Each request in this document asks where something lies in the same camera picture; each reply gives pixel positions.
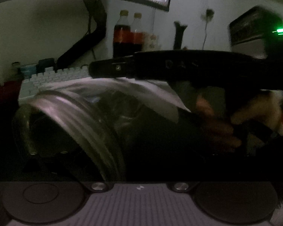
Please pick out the blue and white tub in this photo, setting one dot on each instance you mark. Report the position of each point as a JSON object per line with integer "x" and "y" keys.
{"x": 27, "y": 71}

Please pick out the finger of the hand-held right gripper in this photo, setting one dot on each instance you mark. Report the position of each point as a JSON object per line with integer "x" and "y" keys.
{"x": 113, "y": 67}

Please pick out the black stand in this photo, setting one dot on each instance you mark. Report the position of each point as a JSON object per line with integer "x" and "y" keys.
{"x": 180, "y": 35}

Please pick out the wall socket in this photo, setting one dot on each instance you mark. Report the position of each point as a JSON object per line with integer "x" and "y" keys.
{"x": 210, "y": 13}

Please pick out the cola bottle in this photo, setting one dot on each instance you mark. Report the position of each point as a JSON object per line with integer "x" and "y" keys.
{"x": 138, "y": 36}
{"x": 121, "y": 37}

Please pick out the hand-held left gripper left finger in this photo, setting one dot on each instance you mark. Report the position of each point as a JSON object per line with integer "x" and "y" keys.
{"x": 61, "y": 157}

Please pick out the pale mechanical keyboard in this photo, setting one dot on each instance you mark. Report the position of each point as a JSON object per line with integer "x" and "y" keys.
{"x": 56, "y": 77}

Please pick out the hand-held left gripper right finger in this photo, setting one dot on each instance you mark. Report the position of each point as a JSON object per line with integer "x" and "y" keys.
{"x": 193, "y": 169}

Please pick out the person's right hand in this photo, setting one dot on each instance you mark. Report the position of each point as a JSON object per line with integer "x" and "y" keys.
{"x": 217, "y": 124}

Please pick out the clear glass jar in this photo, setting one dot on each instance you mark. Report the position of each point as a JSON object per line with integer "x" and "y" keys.
{"x": 68, "y": 108}

